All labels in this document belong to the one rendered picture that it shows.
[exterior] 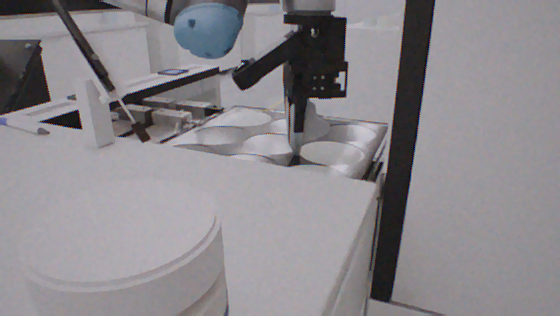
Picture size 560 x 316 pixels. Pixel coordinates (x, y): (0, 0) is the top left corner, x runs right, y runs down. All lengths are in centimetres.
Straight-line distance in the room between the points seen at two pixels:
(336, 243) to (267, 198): 9
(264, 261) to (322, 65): 33
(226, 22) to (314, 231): 27
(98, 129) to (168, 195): 35
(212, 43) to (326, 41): 17
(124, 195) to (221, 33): 32
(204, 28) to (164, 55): 486
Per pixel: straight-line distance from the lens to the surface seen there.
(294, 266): 27
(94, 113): 49
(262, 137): 68
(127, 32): 452
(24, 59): 101
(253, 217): 32
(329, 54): 56
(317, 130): 58
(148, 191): 16
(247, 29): 709
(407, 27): 34
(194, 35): 47
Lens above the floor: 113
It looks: 23 degrees down
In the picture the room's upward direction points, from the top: straight up
